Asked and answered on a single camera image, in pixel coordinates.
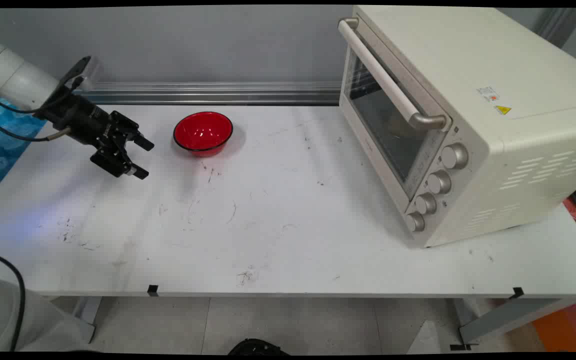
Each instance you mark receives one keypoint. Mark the large silver oven knob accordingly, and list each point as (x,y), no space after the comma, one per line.
(455,156)

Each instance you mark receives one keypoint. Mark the small silver oven knob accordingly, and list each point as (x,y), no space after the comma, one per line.
(416,222)

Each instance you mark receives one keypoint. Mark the grey table leg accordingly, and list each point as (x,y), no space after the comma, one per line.
(513,317)
(87,315)

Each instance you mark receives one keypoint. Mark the black floor tape piece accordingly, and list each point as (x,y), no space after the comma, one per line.
(460,347)

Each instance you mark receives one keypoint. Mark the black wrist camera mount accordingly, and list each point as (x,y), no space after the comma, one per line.
(75,70)

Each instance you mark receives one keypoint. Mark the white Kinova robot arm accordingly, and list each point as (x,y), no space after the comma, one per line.
(10,75)

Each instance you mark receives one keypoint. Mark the red plastic bowl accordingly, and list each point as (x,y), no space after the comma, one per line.
(203,132)

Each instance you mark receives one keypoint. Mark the black round object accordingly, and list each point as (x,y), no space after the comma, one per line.
(258,347)

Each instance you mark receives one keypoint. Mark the orange box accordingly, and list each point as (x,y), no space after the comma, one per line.
(568,327)

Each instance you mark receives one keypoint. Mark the yellow warning sticker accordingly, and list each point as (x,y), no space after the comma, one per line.
(502,110)

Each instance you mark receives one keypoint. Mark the white label sticker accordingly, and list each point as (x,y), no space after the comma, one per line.
(488,93)

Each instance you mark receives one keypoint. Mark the aluminium rail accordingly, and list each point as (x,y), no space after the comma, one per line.
(208,93)

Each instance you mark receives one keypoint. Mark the grey metal column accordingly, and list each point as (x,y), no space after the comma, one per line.
(553,25)

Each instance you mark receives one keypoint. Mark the cream toaster oven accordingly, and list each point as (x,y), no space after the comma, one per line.
(493,150)

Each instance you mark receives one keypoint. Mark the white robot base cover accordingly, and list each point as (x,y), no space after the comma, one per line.
(43,325)

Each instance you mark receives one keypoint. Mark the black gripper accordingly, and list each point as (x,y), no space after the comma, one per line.
(80,119)

